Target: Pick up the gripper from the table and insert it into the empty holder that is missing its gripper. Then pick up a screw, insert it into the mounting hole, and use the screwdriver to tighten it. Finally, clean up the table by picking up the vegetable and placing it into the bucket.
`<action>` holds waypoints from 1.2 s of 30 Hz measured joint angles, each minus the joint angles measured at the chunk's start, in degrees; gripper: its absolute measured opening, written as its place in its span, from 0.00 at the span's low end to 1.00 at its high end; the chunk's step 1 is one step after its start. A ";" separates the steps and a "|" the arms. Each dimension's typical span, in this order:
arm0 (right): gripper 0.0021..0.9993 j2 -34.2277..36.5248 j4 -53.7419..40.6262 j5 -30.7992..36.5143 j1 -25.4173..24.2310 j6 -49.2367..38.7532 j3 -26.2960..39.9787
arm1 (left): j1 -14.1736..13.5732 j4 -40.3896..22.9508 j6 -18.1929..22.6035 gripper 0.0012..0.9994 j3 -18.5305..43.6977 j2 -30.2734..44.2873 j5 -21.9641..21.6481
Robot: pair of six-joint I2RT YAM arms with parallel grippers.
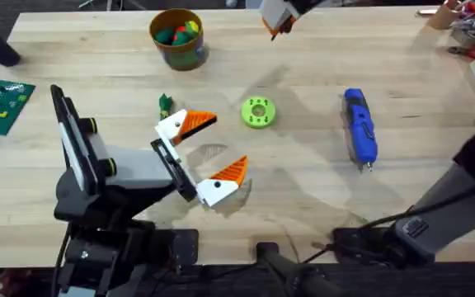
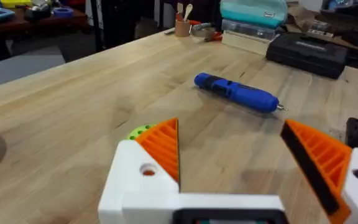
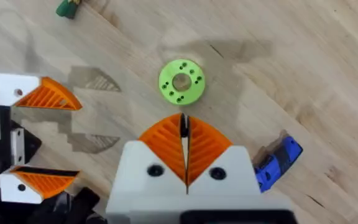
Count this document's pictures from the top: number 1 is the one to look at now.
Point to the green vegetable toy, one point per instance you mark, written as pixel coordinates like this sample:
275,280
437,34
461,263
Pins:
166,105

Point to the black rail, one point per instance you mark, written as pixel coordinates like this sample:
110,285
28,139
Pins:
406,280

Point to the black upright left wrist plate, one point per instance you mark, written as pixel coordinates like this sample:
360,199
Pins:
72,140

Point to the cardboard box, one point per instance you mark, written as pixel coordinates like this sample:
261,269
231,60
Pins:
441,16

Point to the green disc with holes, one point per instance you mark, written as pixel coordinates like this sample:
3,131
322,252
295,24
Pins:
250,117

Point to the brown tub with toys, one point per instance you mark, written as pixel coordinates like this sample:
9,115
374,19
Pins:
177,37

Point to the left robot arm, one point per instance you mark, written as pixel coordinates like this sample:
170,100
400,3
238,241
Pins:
97,255

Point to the blue electric screwdriver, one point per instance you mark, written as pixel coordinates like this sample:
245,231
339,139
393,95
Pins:
360,128

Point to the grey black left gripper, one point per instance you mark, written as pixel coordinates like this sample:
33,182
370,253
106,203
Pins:
138,169

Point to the white orange right gripper finger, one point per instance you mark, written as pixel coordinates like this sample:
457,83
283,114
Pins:
299,6
276,12

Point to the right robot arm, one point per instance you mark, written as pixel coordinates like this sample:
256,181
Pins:
448,218

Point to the black mount pole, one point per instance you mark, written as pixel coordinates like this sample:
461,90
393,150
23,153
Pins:
278,260

